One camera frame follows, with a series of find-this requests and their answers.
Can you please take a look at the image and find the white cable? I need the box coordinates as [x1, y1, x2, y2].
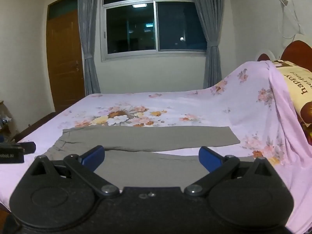
[280, 0, 306, 40]

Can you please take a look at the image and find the grey curtain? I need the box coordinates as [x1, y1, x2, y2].
[77, 0, 101, 95]
[187, 0, 225, 90]

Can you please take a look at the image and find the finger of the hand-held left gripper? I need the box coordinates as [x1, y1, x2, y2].
[23, 141, 37, 155]

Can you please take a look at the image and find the sliding glass window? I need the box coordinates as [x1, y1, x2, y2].
[100, 0, 208, 62]

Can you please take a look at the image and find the cluttered bedside shelf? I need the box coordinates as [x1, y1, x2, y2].
[0, 100, 13, 138]

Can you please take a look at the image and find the yellow printed pillow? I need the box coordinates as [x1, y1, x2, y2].
[271, 59, 312, 125]

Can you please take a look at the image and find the red wooden headboard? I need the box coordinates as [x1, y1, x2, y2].
[257, 40, 312, 67]

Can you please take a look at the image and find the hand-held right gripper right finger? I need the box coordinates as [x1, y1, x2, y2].
[184, 146, 278, 197]

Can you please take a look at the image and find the dark wooden bed frame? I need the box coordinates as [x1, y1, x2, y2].
[11, 112, 57, 143]

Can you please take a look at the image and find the brown wooden door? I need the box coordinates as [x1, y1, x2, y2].
[46, 9, 86, 113]

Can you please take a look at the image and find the pink floral bed sheet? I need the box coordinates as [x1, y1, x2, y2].
[0, 60, 312, 234]

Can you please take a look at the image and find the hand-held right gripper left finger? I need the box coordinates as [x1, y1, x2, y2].
[30, 145, 120, 198]

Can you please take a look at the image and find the grey fleece towel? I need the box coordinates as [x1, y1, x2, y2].
[43, 126, 255, 188]

